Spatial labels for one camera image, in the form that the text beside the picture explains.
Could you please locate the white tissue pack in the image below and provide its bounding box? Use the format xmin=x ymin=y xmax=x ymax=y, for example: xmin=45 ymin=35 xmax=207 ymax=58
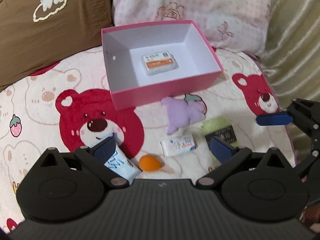
xmin=160 ymin=134 xmax=198 ymax=157

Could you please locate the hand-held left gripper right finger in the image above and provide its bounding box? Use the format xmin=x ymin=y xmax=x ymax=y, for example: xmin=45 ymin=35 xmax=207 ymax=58
xmin=195 ymin=136 xmax=288 ymax=190

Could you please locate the small white orange packet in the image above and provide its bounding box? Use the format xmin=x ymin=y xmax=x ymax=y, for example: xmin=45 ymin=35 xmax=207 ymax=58
xmin=141 ymin=51 xmax=179 ymax=75

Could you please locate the pink floral pillow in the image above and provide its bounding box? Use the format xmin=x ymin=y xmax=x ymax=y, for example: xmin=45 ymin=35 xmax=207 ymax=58
xmin=110 ymin=0 xmax=272 ymax=55

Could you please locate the green yarn ball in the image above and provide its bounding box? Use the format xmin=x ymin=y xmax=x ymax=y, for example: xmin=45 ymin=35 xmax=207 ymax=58
xmin=202 ymin=117 xmax=237 ymax=148

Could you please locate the beige striped curtain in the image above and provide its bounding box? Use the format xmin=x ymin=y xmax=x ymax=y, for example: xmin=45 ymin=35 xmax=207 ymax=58
xmin=260 ymin=0 xmax=320 ymax=140

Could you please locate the blue and white packet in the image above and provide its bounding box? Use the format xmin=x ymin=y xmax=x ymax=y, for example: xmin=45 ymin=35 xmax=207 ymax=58
xmin=104 ymin=142 xmax=143 ymax=182

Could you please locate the red bear print blanket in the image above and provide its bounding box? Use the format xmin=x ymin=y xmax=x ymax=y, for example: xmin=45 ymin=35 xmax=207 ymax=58
xmin=0 ymin=46 xmax=298 ymax=233

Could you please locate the brown embroidered pillow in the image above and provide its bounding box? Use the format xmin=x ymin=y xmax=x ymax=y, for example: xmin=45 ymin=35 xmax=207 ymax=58
xmin=0 ymin=0 xmax=114 ymax=88

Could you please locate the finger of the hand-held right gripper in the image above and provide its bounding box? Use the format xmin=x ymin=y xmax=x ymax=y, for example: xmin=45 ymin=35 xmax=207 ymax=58
xmin=256 ymin=98 xmax=320 ymax=141
xmin=294 ymin=149 xmax=320 ymax=178

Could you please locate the purple plush toy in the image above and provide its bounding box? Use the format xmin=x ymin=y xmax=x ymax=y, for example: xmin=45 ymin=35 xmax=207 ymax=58
xmin=161 ymin=97 xmax=207 ymax=135

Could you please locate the orange makeup sponge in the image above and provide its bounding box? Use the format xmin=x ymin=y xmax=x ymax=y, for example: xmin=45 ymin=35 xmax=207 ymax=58
xmin=139 ymin=155 xmax=162 ymax=172

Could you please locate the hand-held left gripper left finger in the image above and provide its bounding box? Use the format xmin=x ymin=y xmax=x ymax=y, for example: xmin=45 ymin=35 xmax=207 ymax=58
xmin=39 ymin=135 xmax=128 ymax=189

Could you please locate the pink cardboard box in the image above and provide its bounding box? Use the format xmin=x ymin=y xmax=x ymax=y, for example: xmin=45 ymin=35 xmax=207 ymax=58
xmin=101 ymin=20 xmax=223 ymax=111

